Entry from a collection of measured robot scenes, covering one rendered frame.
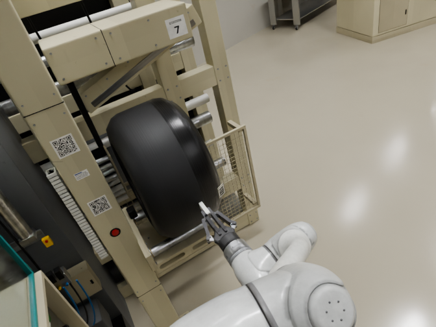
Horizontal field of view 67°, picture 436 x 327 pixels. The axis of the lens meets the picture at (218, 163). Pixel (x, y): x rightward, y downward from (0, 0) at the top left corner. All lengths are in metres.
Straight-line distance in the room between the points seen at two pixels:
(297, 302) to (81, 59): 1.23
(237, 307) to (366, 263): 2.06
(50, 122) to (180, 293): 1.65
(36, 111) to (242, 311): 0.95
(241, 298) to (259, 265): 0.55
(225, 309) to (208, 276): 2.03
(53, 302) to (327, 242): 1.89
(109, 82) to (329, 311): 1.39
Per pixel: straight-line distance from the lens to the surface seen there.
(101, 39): 1.47
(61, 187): 1.36
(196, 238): 1.59
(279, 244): 1.06
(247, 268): 1.07
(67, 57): 1.46
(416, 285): 2.48
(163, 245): 1.55
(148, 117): 1.31
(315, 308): 0.47
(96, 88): 1.64
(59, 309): 1.33
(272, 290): 0.51
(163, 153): 1.22
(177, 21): 1.55
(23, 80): 1.20
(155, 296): 1.87
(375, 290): 2.41
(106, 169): 1.79
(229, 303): 0.51
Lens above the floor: 2.01
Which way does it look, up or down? 35 degrees down
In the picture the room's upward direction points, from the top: 15 degrees counter-clockwise
